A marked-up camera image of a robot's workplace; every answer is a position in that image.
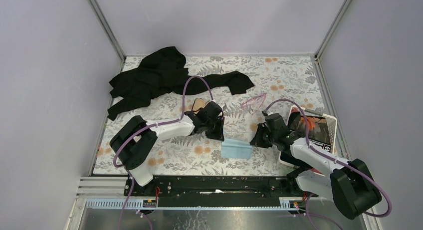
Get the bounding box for pink transparent sunglasses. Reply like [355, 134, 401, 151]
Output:
[240, 93, 267, 109]

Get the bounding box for light blue cleaning cloth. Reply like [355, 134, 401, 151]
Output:
[221, 139, 252, 159]

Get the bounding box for black glasses case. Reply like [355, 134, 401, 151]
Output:
[191, 98, 207, 114]

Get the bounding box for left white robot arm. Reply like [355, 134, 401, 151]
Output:
[110, 101, 224, 196]

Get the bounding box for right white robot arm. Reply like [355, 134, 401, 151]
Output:
[250, 114, 382, 220]

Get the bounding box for white plastic basket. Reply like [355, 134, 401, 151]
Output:
[286, 105, 337, 155]

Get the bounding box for floral patterned table mat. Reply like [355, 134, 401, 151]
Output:
[92, 56, 326, 176]

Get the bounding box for black cloth garment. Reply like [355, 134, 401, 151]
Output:
[108, 46, 254, 121]

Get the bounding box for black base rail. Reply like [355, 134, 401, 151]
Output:
[124, 175, 310, 208]

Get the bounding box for grey slotted cable duct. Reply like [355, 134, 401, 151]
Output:
[85, 198, 310, 211]

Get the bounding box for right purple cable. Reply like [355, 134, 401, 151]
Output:
[262, 99, 393, 219]

